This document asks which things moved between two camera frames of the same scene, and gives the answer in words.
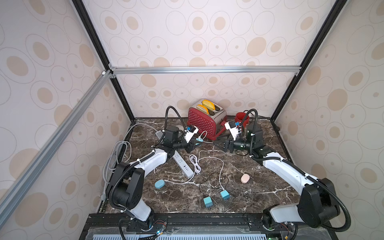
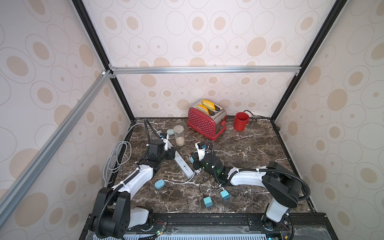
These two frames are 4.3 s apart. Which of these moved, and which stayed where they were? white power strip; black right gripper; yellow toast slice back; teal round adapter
Moved: black right gripper
Stayed: yellow toast slice back; teal round adapter; white power strip
